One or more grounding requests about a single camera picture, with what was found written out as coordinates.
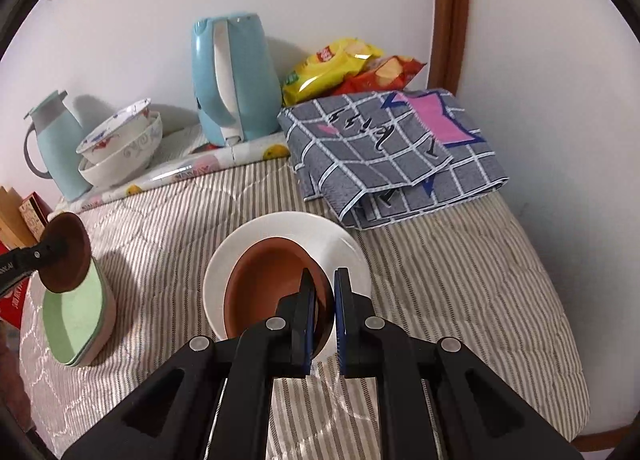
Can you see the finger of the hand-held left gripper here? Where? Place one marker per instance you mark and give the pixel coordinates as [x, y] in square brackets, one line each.
[47, 249]

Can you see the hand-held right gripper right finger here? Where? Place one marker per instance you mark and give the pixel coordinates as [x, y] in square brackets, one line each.
[341, 320]

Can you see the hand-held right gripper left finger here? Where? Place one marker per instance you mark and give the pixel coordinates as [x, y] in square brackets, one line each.
[310, 325]

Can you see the small brown bowl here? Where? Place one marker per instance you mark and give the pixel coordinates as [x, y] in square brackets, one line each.
[70, 265]
[260, 285]

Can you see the green square plate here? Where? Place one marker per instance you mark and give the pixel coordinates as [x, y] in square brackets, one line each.
[75, 320]

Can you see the white bowl with blue pattern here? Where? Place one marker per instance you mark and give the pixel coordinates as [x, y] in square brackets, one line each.
[280, 230]

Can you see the patterned cardboard box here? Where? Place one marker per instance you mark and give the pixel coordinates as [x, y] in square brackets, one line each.
[34, 217]

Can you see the red paper bag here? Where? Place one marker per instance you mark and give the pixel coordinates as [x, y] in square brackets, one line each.
[10, 311]

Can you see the brown paper bag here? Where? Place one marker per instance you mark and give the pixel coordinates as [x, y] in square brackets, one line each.
[10, 220]

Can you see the light blue thermos jug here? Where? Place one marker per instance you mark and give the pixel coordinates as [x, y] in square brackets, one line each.
[62, 154]

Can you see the striped quilt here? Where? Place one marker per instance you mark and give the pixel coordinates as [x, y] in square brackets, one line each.
[450, 290]

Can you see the large white bowl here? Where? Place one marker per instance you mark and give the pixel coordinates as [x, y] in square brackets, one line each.
[132, 162]

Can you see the fish print bowl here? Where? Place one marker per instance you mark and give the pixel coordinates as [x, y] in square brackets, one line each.
[120, 137]

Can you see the grey checked folded cloth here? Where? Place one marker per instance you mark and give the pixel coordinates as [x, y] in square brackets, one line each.
[380, 164]

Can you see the printed table cover roll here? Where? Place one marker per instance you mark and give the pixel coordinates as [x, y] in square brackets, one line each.
[200, 164]

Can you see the light blue electric kettle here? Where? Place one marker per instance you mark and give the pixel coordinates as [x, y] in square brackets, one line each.
[250, 89]

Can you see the yellow chip bag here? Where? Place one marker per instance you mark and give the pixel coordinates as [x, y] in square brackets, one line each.
[325, 69]

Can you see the red chip bag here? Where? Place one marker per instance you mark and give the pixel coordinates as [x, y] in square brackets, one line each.
[395, 72]

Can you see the brown wooden door frame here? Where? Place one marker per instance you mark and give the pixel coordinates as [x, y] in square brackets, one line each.
[450, 14]

